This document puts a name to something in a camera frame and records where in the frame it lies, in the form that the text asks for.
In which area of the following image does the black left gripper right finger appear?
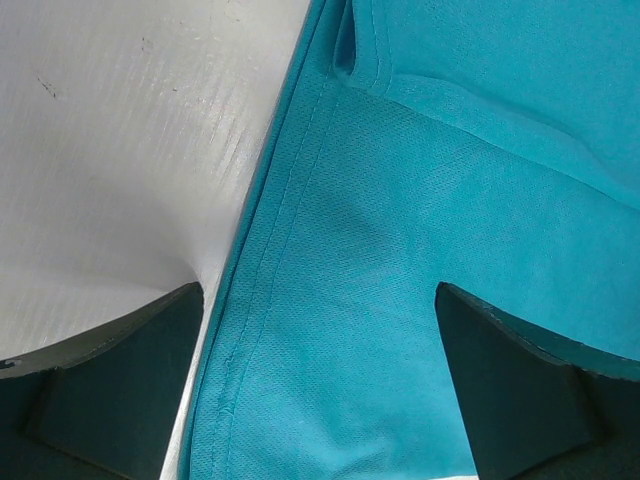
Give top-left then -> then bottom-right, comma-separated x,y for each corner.
435,283 -> 639,479

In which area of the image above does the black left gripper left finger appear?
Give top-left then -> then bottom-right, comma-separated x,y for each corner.
1,283 -> 204,479

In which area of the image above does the teal t shirt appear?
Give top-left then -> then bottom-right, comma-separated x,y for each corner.
179,1 -> 639,479

